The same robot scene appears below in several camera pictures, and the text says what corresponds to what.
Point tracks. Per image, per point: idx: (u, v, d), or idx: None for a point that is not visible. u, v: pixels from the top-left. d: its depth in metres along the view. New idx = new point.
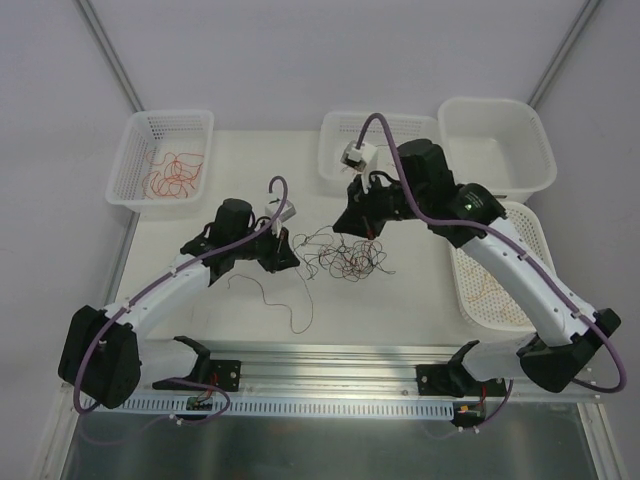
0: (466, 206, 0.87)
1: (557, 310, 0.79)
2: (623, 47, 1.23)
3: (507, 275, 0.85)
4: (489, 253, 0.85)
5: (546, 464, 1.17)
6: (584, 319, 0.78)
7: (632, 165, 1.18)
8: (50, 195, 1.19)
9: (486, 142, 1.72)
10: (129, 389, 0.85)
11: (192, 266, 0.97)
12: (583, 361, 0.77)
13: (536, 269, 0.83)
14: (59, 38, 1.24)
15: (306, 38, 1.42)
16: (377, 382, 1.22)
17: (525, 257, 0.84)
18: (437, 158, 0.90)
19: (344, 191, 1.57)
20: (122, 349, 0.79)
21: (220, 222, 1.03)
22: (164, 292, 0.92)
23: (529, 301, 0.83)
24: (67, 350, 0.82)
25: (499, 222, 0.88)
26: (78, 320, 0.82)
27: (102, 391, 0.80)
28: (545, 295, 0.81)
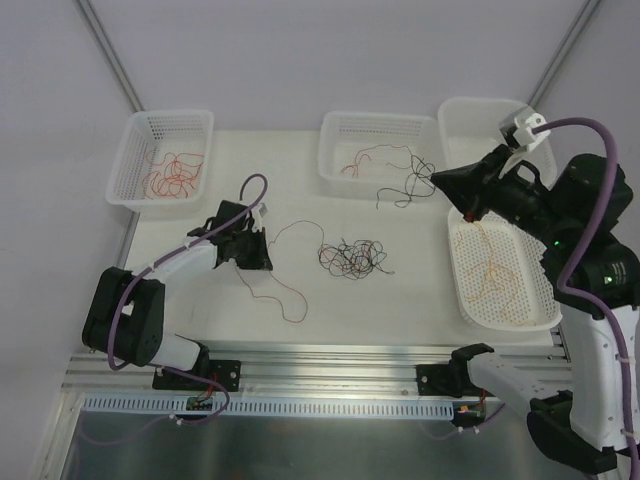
0: (606, 278, 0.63)
1: (612, 419, 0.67)
2: (624, 47, 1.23)
3: (588, 358, 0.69)
4: (587, 332, 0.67)
5: (545, 464, 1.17)
6: (629, 440, 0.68)
7: (632, 166, 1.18)
8: (50, 194, 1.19)
9: (487, 142, 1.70)
10: (154, 348, 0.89)
11: (202, 243, 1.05)
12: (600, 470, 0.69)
13: (624, 377, 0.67)
14: (59, 37, 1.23)
15: (306, 38, 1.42)
16: (377, 382, 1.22)
17: (622, 360, 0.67)
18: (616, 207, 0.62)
19: (344, 191, 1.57)
20: (151, 304, 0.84)
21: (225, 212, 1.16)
22: (183, 260, 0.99)
23: (588, 393, 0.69)
24: (95, 309, 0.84)
25: (625, 310, 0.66)
26: (106, 278, 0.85)
27: (132, 348, 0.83)
28: (613, 403, 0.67)
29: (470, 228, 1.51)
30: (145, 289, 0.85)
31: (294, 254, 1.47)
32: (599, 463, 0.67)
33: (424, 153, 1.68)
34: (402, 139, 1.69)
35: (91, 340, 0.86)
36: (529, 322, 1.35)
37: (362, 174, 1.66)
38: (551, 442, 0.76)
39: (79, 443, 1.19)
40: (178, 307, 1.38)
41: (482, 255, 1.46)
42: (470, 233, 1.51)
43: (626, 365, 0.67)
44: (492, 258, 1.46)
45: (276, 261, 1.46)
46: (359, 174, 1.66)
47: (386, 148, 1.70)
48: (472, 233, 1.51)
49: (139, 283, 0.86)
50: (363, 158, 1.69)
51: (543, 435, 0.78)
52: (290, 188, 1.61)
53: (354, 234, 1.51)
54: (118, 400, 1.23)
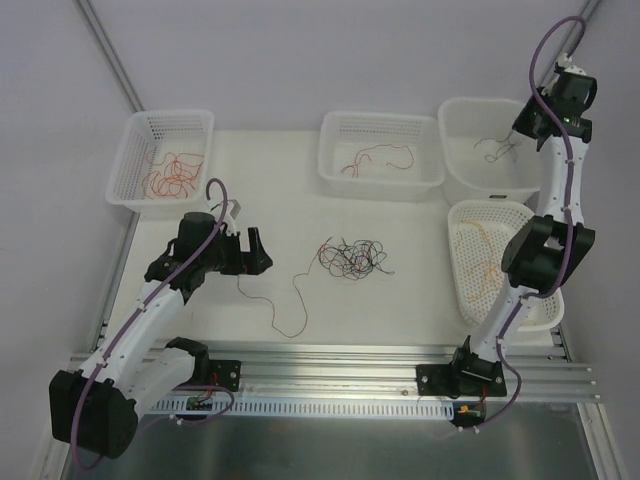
0: (565, 118, 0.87)
1: (555, 198, 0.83)
2: (624, 45, 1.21)
3: (547, 168, 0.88)
4: (548, 149, 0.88)
5: (544, 463, 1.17)
6: (566, 214, 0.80)
7: (631, 164, 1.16)
8: (49, 194, 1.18)
9: (486, 142, 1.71)
10: (132, 431, 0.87)
11: (160, 295, 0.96)
12: (539, 234, 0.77)
13: (569, 176, 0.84)
14: (60, 38, 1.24)
15: (306, 38, 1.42)
16: (377, 382, 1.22)
17: (570, 164, 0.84)
18: (581, 84, 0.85)
19: (343, 191, 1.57)
20: (108, 406, 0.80)
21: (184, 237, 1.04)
22: (139, 332, 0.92)
23: (543, 189, 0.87)
24: (56, 416, 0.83)
25: (576, 141, 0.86)
26: (59, 383, 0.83)
27: (103, 446, 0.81)
28: (558, 187, 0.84)
29: (470, 228, 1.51)
30: (101, 391, 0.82)
31: (294, 254, 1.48)
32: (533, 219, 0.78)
33: (424, 153, 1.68)
34: (402, 139, 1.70)
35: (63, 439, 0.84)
36: (529, 322, 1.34)
37: (362, 174, 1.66)
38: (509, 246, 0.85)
39: None
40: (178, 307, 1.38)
41: (482, 256, 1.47)
42: (470, 232, 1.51)
43: (570, 165, 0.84)
44: (492, 258, 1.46)
45: (275, 261, 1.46)
46: (359, 174, 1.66)
47: (386, 148, 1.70)
48: (472, 233, 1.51)
49: (94, 383, 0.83)
50: (363, 158, 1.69)
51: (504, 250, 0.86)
52: (289, 187, 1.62)
53: (354, 233, 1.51)
54: None
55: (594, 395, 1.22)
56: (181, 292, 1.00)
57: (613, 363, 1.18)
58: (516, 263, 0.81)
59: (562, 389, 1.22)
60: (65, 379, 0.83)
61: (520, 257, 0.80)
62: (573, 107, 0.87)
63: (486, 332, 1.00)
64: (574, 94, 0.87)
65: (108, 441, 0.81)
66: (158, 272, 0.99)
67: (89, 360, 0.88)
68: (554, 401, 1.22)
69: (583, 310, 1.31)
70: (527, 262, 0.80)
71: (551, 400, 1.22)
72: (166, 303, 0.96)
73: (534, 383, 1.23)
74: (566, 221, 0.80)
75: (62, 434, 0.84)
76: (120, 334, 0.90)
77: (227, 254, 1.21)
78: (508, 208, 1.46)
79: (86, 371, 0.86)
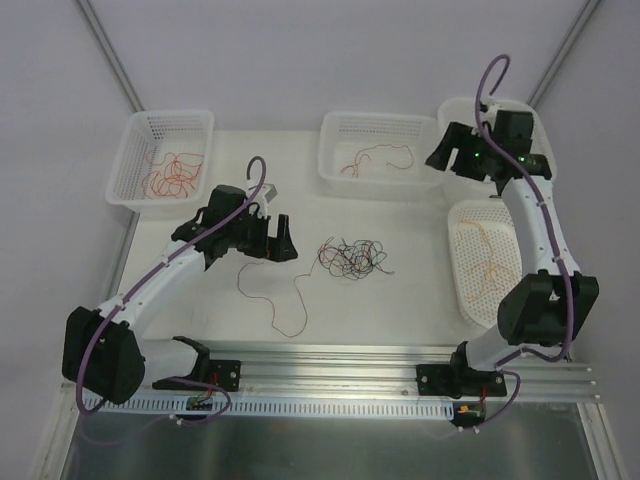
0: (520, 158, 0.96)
1: (542, 248, 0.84)
2: (623, 45, 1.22)
3: (520, 215, 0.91)
4: (517, 195, 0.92)
5: (544, 464, 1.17)
6: (561, 263, 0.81)
7: (631, 164, 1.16)
8: (49, 194, 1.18)
9: None
10: (137, 379, 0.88)
11: (184, 253, 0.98)
12: (539, 295, 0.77)
13: (545, 216, 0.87)
14: (59, 36, 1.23)
15: (306, 38, 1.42)
16: (377, 382, 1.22)
17: (542, 204, 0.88)
18: (522, 122, 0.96)
19: (343, 191, 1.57)
20: (119, 350, 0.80)
21: (215, 205, 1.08)
22: (160, 283, 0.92)
23: (526, 239, 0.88)
24: (66, 353, 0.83)
25: (540, 179, 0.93)
26: (74, 321, 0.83)
27: (108, 388, 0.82)
28: (541, 236, 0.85)
29: (470, 228, 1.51)
30: (116, 331, 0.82)
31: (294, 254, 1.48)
32: (530, 281, 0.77)
33: (423, 153, 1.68)
34: (402, 139, 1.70)
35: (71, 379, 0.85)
36: None
37: (362, 174, 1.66)
38: (508, 313, 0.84)
39: (79, 443, 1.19)
40: (178, 307, 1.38)
41: (482, 255, 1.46)
42: (470, 232, 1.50)
43: (543, 207, 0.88)
44: (492, 258, 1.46)
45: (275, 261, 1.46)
46: (359, 174, 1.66)
47: (387, 149, 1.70)
48: (472, 233, 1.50)
49: (110, 323, 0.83)
50: (363, 158, 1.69)
51: (504, 316, 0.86)
52: (289, 187, 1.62)
53: (354, 233, 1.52)
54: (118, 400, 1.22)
55: (593, 395, 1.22)
56: (203, 256, 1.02)
57: (614, 363, 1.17)
58: (521, 328, 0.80)
59: (561, 389, 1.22)
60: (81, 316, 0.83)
61: (523, 322, 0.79)
62: (521, 143, 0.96)
63: (484, 358, 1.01)
64: (520, 130, 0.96)
65: (114, 383, 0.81)
66: (184, 234, 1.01)
67: (107, 301, 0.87)
68: (553, 400, 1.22)
69: None
70: (532, 324, 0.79)
71: (550, 399, 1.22)
72: (188, 263, 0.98)
73: (533, 383, 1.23)
74: (561, 273, 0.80)
75: (70, 370, 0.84)
76: (141, 282, 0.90)
77: (252, 237, 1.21)
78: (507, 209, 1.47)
79: (104, 311, 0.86)
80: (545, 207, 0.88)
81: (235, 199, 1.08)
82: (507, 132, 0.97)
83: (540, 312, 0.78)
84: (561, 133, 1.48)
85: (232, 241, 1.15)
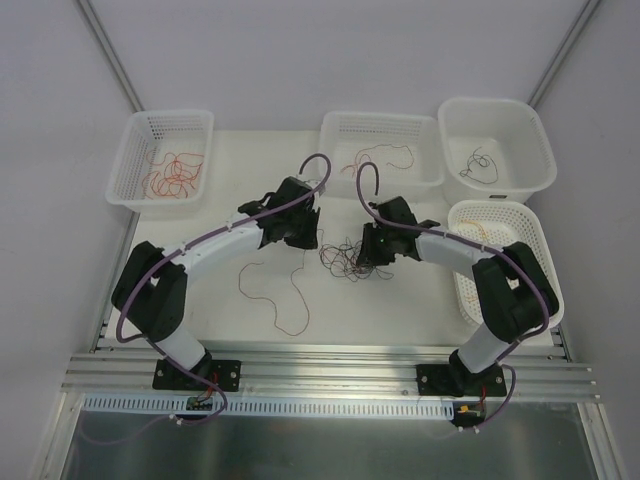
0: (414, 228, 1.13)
1: (469, 252, 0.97)
2: (624, 46, 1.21)
3: (442, 252, 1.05)
4: (430, 243, 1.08)
5: (544, 464, 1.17)
6: (489, 248, 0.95)
7: (632, 166, 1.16)
8: (49, 195, 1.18)
9: (486, 142, 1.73)
10: (171, 327, 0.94)
11: (247, 226, 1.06)
12: (492, 273, 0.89)
13: (453, 236, 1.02)
14: (60, 37, 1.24)
15: (306, 40, 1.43)
16: (377, 382, 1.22)
17: (447, 234, 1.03)
18: (400, 203, 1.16)
19: (344, 191, 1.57)
20: (172, 287, 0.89)
21: (283, 193, 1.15)
22: (220, 243, 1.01)
23: (460, 262, 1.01)
24: (121, 280, 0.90)
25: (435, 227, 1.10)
26: (136, 253, 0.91)
27: (149, 324, 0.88)
28: (462, 249, 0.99)
29: (470, 228, 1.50)
30: (171, 271, 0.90)
31: (294, 255, 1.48)
32: (479, 268, 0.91)
33: (424, 153, 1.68)
34: (402, 139, 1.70)
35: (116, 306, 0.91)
36: None
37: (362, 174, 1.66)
38: (491, 315, 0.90)
39: (79, 443, 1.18)
40: None
41: None
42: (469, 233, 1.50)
43: (447, 234, 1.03)
44: None
45: (275, 261, 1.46)
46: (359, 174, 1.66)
47: (387, 149, 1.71)
48: (472, 232, 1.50)
49: (167, 263, 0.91)
50: (363, 158, 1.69)
51: (491, 325, 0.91)
52: None
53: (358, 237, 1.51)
54: (119, 400, 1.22)
55: (594, 395, 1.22)
56: (261, 234, 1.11)
57: (613, 363, 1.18)
58: (509, 313, 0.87)
59: (561, 389, 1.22)
60: (144, 251, 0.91)
61: (506, 308, 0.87)
62: (408, 220, 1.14)
63: (487, 359, 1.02)
64: (401, 211, 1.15)
65: (155, 319, 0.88)
66: (251, 210, 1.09)
67: (170, 244, 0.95)
68: (554, 400, 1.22)
69: (582, 311, 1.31)
70: (515, 306, 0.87)
71: (551, 399, 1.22)
72: (246, 236, 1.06)
73: (534, 383, 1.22)
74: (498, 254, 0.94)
75: (117, 296, 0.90)
76: (205, 237, 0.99)
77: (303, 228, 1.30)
78: (507, 209, 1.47)
79: (167, 250, 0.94)
80: (451, 235, 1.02)
81: (303, 190, 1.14)
82: (392, 218, 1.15)
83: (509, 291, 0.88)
84: (561, 133, 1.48)
85: (291, 228, 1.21)
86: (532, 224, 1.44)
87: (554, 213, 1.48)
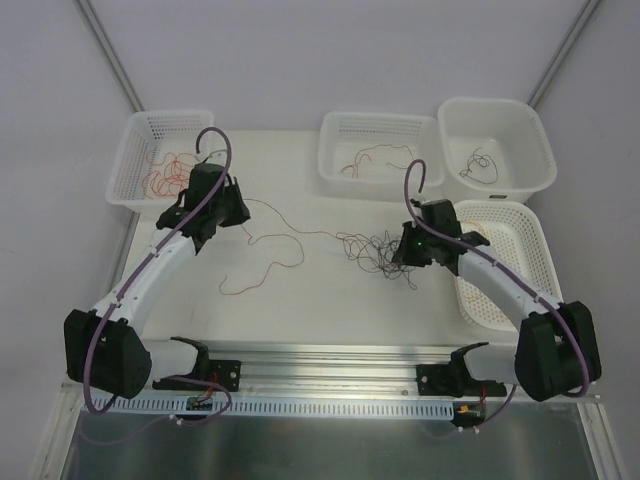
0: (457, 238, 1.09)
1: (520, 296, 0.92)
2: (624, 46, 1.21)
3: (485, 279, 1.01)
4: (471, 265, 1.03)
5: (545, 464, 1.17)
6: (544, 302, 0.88)
7: (632, 166, 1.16)
8: (49, 195, 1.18)
9: (486, 143, 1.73)
10: (144, 375, 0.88)
11: (172, 241, 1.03)
12: (544, 336, 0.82)
13: (504, 271, 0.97)
14: (59, 35, 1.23)
15: (306, 40, 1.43)
16: (377, 382, 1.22)
17: (496, 264, 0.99)
18: (446, 209, 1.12)
19: (344, 191, 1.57)
20: (120, 343, 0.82)
21: (196, 188, 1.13)
22: (152, 274, 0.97)
23: (503, 298, 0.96)
24: (70, 356, 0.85)
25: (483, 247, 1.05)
26: (73, 323, 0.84)
27: (118, 381, 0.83)
28: (512, 286, 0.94)
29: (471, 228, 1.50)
30: (116, 328, 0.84)
31: (294, 254, 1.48)
32: (533, 328, 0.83)
33: (423, 153, 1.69)
34: (402, 139, 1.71)
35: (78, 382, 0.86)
36: None
37: (362, 174, 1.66)
38: (525, 371, 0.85)
39: (79, 443, 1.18)
40: (178, 307, 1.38)
41: None
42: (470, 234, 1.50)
43: (499, 263, 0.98)
44: None
45: (276, 261, 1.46)
46: (359, 174, 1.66)
47: (387, 149, 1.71)
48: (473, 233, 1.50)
49: (108, 322, 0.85)
50: (363, 158, 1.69)
51: (523, 378, 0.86)
52: (290, 187, 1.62)
53: (387, 242, 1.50)
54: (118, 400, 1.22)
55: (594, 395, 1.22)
56: (191, 241, 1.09)
57: (614, 363, 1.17)
58: (548, 375, 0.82)
59: None
60: (78, 319, 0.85)
61: (547, 370, 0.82)
62: (453, 227, 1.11)
63: (487, 374, 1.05)
64: (447, 217, 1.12)
65: (123, 376, 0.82)
66: (169, 221, 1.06)
67: (101, 302, 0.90)
68: (553, 400, 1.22)
69: None
70: (555, 368, 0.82)
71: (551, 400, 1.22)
72: (176, 250, 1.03)
73: None
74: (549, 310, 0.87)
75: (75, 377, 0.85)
76: (134, 278, 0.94)
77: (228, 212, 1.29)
78: (505, 209, 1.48)
79: (100, 311, 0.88)
80: (501, 266, 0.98)
81: (214, 177, 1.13)
82: (436, 222, 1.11)
83: (553, 353, 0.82)
84: (561, 133, 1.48)
85: (217, 219, 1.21)
86: (532, 224, 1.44)
87: (555, 214, 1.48)
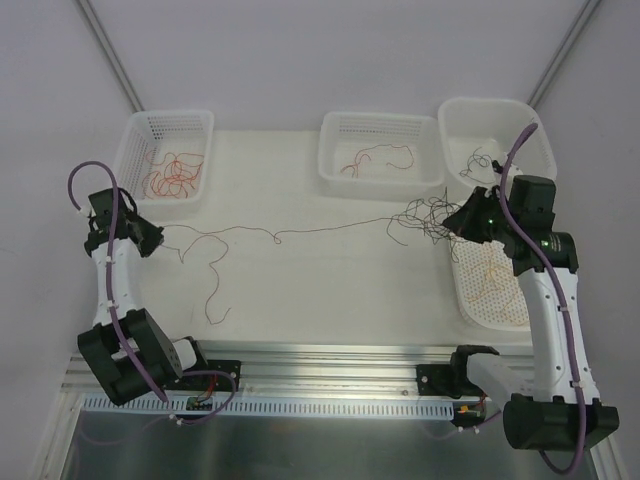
0: (543, 242, 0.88)
1: (560, 368, 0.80)
2: (624, 46, 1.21)
3: (537, 314, 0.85)
4: (535, 288, 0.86)
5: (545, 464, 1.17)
6: (578, 392, 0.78)
7: (632, 167, 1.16)
8: (49, 195, 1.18)
9: (486, 142, 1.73)
10: (174, 355, 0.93)
11: (118, 247, 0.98)
12: (553, 427, 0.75)
13: (565, 326, 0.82)
14: (58, 35, 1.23)
15: (305, 40, 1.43)
16: (377, 382, 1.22)
17: (563, 310, 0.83)
18: (547, 194, 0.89)
19: (343, 192, 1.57)
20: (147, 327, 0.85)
21: (103, 207, 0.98)
22: (123, 275, 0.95)
23: (542, 350, 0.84)
24: (105, 378, 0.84)
25: (564, 271, 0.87)
26: (90, 345, 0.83)
27: (165, 370, 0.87)
28: (559, 353, 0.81)
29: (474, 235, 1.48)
30: (131, 319, 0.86)
31: (293, 254, 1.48)
32: (546, 415, 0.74)
33: (424, 153, 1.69)
34: (402, 139, 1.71)
35: (125, 395, 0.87)
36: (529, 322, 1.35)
37: (362, 174, 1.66)
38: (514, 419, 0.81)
39: (79, 443, 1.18)
40: (178, 307, 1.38)
41: (482, 256, 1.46)
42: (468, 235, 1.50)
43: (566, 313, 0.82)
44: (492, 259, 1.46)
45: (276, 261, 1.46)
46: (359, 174, 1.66)
47: (387, 149, 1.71)
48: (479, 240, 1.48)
49: (122, 322, 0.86)
50: (363, 158, 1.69)
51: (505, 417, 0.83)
52: (290, 187, 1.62)
53: (386, 242, 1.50)
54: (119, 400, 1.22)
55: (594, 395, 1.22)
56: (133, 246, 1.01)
57: (614, 363, 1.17)
58: (530, 444, 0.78)
59: None
60: (94, 337, 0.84)
61: (532, 443, 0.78)
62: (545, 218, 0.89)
63: (480, 381, 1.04)
64: (541, 204, 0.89)
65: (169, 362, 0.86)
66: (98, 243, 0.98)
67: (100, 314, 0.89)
68: None
69: (582, 311, 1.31)
70: (544, 444, 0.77)
71: None
72: (127, 251, 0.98)
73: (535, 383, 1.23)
74: (575, 402, 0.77)
75: (117, 393, 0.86)
76: (111, 283, 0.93)
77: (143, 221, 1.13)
78: None
79: (106, 320, 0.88)
80: (566, 315, 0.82)
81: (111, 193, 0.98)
82: (526, 208, 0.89)
83: (552, 438, 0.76)
84: (561, 133, 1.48)
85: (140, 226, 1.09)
86: None
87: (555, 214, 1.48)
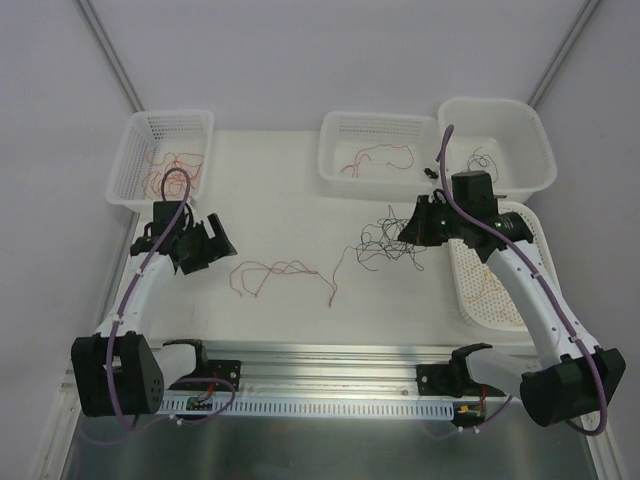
0: (497, 224, 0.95)
1: (555, 329, 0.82)
2: (624, 47, 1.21)
3: (517, 289, 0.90)
4: (506, 267, 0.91)
5: (545, 464, 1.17)
6: (580, 345, 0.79)
7: (631, 167, 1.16)
8: (48, 194, 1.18)
9: (486, 142, 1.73)
10: (160, 386, 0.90)
11: (153, 261, 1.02)
12: (570, 386, 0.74)
13: (545, 289, 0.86)
14: (58, 36, 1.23)
15: (306, 41, 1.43)
16: (377, 382, 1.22)
17: (537, 276, 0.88)
18: (483, 183, 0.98)
19: (343, 192, 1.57)
20: (138, 358, 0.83)
21: (164, 216, 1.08)
22: (143, 291, 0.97)
23: (533, 319, 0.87)
24: (85, 386, 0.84)
25: (525, 244, 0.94)
26: (80, 350, 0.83)
27: (139, 401, 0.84)
28: (550, 315, 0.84)
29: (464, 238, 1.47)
30: (125, 341, 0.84)
31: (293, 254, 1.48)
32: (561, 376, 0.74)
33: (423, 153, 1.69)
34: (402, 139, 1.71)
35: (97, 410, 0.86)
36: None
37: (362, 174, 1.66)
38: (531, 397, 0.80)
39: (79, 443, 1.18)
40: (178, 306, 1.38)
41: None
42: None
43: (540, 278, 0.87)
44: None
45: (276, 261, 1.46)
46: (359, 174, 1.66)
47: (387, 149, 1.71)
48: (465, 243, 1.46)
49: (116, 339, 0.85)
50: (363, 158, 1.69)
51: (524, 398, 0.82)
52: (289, 187, 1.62)
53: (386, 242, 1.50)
54: None
55: None
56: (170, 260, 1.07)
57: None
58: (555, 416, 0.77)
59: None
60: (87, 342, 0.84)
61: (556, 412, 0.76)
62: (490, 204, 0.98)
63: (485, 378, 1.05)
64: (483, 192, 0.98)
65: (145, 396, 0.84)
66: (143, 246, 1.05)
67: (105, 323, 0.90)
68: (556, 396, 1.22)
69: (582, 310, 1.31)
70: (568, 410, 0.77)
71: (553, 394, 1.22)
72: (160, 268, 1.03)
73: None
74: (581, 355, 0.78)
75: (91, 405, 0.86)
76: (128, 296, 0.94)
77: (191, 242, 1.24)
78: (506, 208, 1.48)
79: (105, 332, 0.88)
80: (540, 279, 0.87)
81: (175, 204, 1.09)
82: (470, 199, 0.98)
83: (573, 400, 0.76)
84: (561, 133, 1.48)
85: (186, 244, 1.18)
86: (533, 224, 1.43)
87: (555, 214, 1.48)
